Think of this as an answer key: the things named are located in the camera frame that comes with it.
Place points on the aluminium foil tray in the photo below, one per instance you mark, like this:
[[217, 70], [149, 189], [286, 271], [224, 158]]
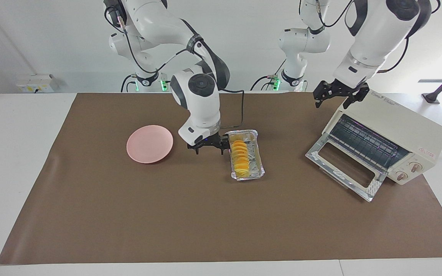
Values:
[[258, 161]]

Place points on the white wall socket box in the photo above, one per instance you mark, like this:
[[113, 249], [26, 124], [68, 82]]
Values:
[[33, 83]]

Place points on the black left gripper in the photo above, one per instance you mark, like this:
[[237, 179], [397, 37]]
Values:
[[340, 89]]

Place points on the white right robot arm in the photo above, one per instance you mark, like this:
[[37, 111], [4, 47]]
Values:
[[202, 111]]

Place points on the cream toaster oven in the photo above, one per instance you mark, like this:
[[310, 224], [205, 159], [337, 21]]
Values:
[[409, 126]]

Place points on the glass oven door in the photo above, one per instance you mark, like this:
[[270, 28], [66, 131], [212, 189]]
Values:
[[343, 174]]

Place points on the oven control knob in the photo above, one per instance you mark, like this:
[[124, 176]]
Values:
[[401, 176], [416, 166]]

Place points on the brown table mat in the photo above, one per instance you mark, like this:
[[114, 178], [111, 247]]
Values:
[[205, 214]]

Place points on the orange sliced bread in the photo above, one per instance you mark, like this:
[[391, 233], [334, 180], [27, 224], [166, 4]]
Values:
[[240, 157]]

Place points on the green lit base connector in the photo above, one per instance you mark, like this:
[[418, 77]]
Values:
[[276, 84], [163, 85]]

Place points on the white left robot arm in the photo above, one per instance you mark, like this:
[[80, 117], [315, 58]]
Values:
[[378, 30]]

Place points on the pink plate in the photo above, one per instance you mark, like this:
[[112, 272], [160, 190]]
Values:
[[150, 143]]

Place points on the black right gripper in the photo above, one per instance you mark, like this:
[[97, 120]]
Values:
[[207, 143]]

